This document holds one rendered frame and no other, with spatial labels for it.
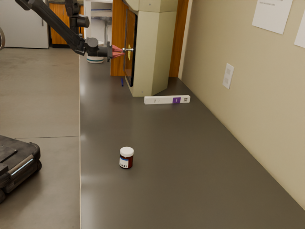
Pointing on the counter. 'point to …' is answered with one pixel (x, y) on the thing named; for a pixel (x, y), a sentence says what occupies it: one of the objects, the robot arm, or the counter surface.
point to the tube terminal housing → (153, 46)
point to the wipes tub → (95, 57)
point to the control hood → (133, 4)
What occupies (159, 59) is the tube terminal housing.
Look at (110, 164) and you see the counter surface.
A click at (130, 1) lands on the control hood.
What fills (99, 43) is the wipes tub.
